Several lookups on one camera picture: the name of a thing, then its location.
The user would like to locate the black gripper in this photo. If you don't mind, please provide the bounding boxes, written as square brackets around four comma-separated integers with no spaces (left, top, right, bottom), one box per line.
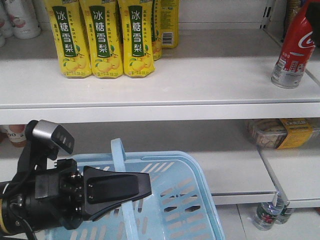
[23,158,152,230]

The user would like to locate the light blue plastic basket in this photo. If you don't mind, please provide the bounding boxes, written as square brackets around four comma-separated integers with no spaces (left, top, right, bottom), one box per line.
[44,139,225,240]

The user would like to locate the red aluminium coke bottle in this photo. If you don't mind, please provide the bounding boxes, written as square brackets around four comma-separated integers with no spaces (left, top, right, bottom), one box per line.
[270,0,320,89]

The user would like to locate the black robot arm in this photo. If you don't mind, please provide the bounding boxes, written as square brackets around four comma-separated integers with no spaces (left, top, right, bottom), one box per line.
[0,143,152,240]

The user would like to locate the orange C100 juice bottle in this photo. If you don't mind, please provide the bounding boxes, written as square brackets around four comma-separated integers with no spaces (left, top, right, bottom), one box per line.
[6,124,27,148]

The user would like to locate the white store shelf unit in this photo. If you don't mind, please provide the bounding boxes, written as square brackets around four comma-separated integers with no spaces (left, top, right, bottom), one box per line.
[0,0,320,240]

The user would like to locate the clear water bottle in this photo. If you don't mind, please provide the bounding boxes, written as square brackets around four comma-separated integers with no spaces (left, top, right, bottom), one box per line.
[253,200,284,231]

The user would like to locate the yellow pear drink carton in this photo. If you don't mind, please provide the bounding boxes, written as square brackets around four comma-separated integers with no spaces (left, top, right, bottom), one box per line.
[80,0,124,79]
[44,0,92,79]
[118,0,155,78]

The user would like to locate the clear cookie tray yellow band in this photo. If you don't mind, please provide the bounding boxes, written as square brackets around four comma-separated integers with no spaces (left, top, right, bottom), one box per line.
[245,118,320,149]

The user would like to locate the white peach drink bottle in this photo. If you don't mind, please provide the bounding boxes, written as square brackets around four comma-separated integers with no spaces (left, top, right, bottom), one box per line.
[3,0,41,40]

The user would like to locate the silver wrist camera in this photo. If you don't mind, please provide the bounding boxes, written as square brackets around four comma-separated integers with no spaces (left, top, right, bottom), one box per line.
[25,119,75,160]

